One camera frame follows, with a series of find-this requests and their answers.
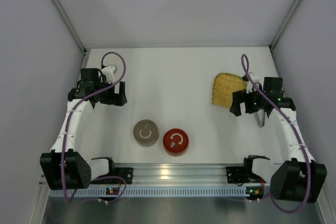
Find metal tongs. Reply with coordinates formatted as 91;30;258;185
254;110;266;129

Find brown round lid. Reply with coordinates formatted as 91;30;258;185
133;120;159;139

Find beige-banded steel bowl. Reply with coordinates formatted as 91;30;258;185
135;135;159;147

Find red round lid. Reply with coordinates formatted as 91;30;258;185
163;129;189;151

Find red-banded steel bowl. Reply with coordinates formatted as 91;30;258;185
165;148;187;156

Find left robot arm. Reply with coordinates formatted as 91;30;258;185
40;65;127;190

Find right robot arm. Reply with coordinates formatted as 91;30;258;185
229;76;327;204

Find bamboo tray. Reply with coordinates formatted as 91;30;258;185
212;72;247;109

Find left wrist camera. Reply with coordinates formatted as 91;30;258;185
101;65;117;84

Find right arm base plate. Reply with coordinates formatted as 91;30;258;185
226;166;261;185

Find aluminium mounting rail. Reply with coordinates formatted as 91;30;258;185
38;163;326;187

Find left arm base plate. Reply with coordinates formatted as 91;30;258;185
91;167;133;185

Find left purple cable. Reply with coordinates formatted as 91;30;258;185
60;51;127;204

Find slotted cable duct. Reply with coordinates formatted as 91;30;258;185
49;186;263;197

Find right frame post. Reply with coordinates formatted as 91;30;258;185
269;0;303;52

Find frame post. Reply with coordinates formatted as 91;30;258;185
269;0;303;52
51;0;87;54

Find left frame post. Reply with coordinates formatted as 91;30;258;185
51;0;87;54

